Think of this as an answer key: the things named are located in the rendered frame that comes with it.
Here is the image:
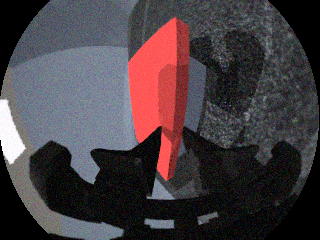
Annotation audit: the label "red lid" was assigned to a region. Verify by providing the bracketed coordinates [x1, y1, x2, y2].
[128, 17, 189, 181]

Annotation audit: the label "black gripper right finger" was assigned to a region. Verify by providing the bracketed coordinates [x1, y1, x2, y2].
[181, 125, 260, 195]

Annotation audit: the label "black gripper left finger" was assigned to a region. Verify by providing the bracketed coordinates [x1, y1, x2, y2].
[91, 125, 161, 197]

